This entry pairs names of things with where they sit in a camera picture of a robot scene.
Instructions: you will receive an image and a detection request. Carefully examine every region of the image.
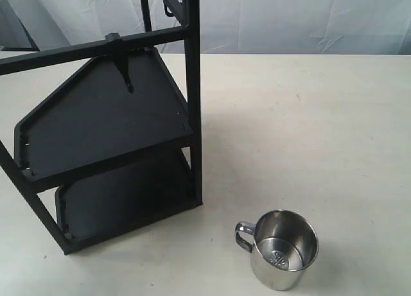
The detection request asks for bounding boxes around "black metal shelf rack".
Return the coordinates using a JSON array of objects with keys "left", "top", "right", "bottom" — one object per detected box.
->
[{"left": 1, "top": 0, "right": 203, "bottom": 255}]

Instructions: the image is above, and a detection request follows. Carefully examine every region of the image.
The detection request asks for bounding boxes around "stainless steel mug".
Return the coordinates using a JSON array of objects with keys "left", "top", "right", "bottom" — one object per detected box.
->
[{"left": 235, "top": 209, "right": 319, "bottom": 291}]

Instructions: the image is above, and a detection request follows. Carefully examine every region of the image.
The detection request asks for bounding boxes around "white backdrop cloth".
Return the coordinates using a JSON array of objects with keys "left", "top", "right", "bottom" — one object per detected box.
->
[{"left": 1, "top": 0, "right": 410, "bottom": 55}]

